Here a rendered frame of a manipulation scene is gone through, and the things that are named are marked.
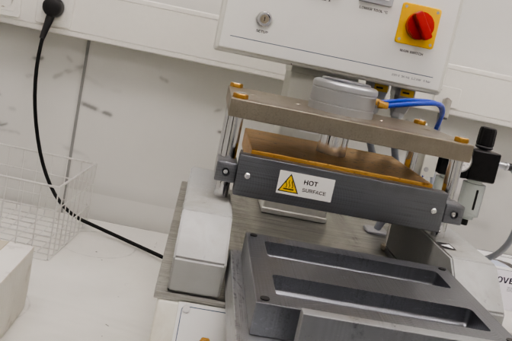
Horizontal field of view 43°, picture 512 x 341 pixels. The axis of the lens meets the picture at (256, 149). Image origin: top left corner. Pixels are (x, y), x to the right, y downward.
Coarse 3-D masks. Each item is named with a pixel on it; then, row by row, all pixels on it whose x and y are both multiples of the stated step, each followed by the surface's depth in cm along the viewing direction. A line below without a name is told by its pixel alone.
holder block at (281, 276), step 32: (256, 256) 55; (288, 256) 60; (320, 256) 60; (352, 256) 60; (256, 288) 47; (288, 288) 51; (320, 288) 52; (352, 288) 52; (384, 288) 53; (416, 288) 55; (448, 288) 57; (256, 320) 45; (288, 320) 45; (384, 320) 46; (416, 320) 48; (448, 320) 53; (480, 320) 51
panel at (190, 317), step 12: (180, 312) 59; (192, 312) 60; (204, 312) 60; (216, 312) 60; (180, 324) 59; (192, 324) 59; (204, 324) 60; (216, 324) 60; (180, 336) 59; (192, 336) 59; (204, 336) 59; (216, 336) 59
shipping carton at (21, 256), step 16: (0, 240) 88; (0, 256) 83; (16, 256) 84; (32, 256) 88; (0, 272) 78; (16, 272) 81; (0, 288) 75; (16, 288) 82; (0, 304) 76; (16, 304) 84; (0, 320) 77; (0, 336) 79
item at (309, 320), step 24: (240, 264) 59; (240, 288) 54; (240, 312) 49; (312, 312) 41; (240, 336) 45; (264, 336) 46; (312, 336) 41; (336, 336) 41; (360, 336) 41; (384, 336) 41; (408, 336) 42; (432, 336) 42; (456, 336) 42
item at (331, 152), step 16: (256, 144) 74; (272, 144) 76; (288, 144) 79; (304, 144) 82; (320, 144) 77; (336, 144) 77; (288, 160) 70; (304, 160) 70; (320, 160) 72; (336, 160) 74; (352, 160) 77; (368, 160) 79; (384, 160) 82; (384, 176) 71; (400, 176) 72; (416, 176) 74
